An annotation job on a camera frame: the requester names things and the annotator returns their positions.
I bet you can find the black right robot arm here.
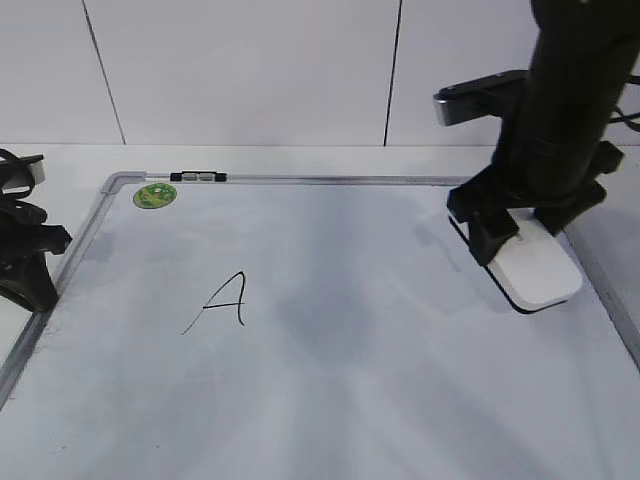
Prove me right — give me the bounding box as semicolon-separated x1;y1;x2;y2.
434;1;639;240

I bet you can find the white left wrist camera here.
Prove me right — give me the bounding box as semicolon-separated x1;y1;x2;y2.
6;155;46;189

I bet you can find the white whiteboard with grey frame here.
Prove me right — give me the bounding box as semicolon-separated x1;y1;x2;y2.
1;180;639;479

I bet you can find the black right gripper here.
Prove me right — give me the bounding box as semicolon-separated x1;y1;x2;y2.
447;127;623;266

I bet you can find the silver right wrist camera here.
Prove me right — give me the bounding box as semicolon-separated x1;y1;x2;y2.
433;70;527;127

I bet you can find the green round magnet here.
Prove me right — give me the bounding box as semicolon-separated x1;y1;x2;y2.
133;183;177;209

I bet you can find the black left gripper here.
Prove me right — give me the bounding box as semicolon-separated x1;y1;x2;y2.
1;195;72;313

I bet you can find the white whiteboard eraser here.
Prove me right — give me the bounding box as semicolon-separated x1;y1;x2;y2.
447;207;585;315

